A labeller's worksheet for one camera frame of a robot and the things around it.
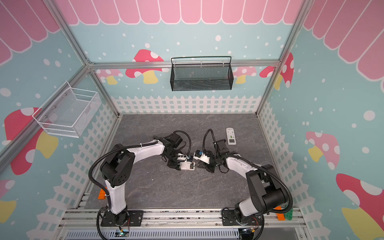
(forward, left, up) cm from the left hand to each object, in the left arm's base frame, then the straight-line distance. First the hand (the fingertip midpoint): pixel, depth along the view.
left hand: (178, 164), depth 93 cm
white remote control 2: (+22, -36, +1) cm, 42 cm away
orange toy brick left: (-23, +32, +14) cm, 41 cm away
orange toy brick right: (-28, -54, +1) cm, 61 cm away
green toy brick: (-27, -58, +2) cm, 64 cm away
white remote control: (-2, -5, +1) cm, 6 cm away
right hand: (-2, -14, +6) cm, 15 cm away
